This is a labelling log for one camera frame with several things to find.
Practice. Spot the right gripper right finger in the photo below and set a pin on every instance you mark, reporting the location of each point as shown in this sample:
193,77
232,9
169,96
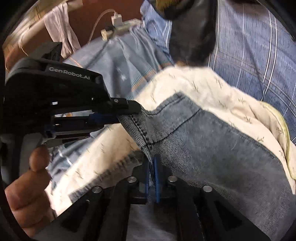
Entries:
201,213

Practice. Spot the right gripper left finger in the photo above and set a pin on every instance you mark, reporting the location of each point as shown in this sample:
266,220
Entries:
101,213

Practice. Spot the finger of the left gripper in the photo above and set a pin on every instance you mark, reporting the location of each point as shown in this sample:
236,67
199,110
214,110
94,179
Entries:
124,106
91,122

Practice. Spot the grey denim pants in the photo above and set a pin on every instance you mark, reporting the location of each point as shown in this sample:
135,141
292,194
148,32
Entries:
201,149

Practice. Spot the person's left hand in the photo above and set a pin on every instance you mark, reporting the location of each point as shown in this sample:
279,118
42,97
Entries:
27,197

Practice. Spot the cream leaf-print blanket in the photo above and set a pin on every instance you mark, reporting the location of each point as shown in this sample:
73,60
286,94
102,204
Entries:
210,92

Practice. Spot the pinkish hanging cloth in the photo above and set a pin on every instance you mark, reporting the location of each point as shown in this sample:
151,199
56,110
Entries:
58,26

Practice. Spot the white power strip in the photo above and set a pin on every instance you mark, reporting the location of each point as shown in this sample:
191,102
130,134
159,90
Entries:
112,31

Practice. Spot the white phone charger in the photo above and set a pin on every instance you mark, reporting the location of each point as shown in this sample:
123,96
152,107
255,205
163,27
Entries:
116,20

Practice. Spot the black leather fur-lined jacket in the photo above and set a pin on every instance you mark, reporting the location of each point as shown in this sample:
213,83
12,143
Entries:
193,30

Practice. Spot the blue plaid folded quilt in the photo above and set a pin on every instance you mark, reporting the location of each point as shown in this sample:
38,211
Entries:
253,52

